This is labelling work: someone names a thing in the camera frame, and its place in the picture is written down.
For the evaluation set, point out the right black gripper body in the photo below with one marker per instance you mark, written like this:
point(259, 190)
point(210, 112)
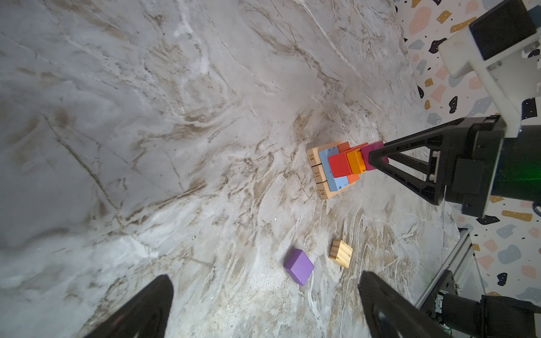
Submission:
point(468, 180)

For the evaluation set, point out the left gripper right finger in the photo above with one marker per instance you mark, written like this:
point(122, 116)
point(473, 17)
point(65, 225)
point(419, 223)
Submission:
point(388, 314)

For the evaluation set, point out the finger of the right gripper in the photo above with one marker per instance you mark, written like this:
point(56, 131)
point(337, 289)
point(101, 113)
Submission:
point(453, 139)
point(426, 189)

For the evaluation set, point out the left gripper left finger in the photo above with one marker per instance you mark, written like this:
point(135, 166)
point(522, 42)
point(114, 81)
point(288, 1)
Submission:
point(145, 315)

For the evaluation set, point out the yellow-orange block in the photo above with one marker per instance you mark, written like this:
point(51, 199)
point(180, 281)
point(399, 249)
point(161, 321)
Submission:
point(356, 162)

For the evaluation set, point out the orange-red block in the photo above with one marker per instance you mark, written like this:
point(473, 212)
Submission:
point(353, 177)

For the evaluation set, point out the red block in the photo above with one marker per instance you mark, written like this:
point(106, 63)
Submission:
point(349, 161)

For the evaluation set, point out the light blue block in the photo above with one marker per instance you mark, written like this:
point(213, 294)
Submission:
point(335, 184)

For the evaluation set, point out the natural wood block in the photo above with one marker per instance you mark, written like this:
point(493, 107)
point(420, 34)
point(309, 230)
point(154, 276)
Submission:
point(313, 153)
point(319, 173)
point(324, 192)

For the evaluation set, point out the ridged natural wood cube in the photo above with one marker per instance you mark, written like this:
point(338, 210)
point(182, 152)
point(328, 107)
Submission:
point(341, 253)

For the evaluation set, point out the purple cube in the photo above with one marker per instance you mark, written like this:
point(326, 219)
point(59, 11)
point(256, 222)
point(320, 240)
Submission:
point(299, 267)

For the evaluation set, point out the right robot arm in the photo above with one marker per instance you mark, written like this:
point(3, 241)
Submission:
point(517, 174)

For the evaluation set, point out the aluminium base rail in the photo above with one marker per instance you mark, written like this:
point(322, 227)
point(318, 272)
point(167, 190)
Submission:
point(459, 275)

